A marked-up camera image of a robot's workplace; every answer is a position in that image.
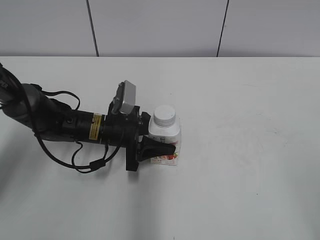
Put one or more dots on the white plastic bottle cap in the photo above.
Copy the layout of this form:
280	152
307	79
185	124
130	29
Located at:
164	116

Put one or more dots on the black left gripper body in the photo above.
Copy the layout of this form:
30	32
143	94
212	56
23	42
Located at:
122	131

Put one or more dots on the white strawberry yogurt bottle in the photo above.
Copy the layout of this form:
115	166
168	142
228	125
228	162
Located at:
169	135

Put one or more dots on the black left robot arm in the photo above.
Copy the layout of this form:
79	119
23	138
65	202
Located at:
51	119

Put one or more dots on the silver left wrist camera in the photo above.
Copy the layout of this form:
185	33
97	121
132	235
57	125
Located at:
125	98

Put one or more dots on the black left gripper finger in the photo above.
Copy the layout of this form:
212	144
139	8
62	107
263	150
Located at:
149	148
143	124

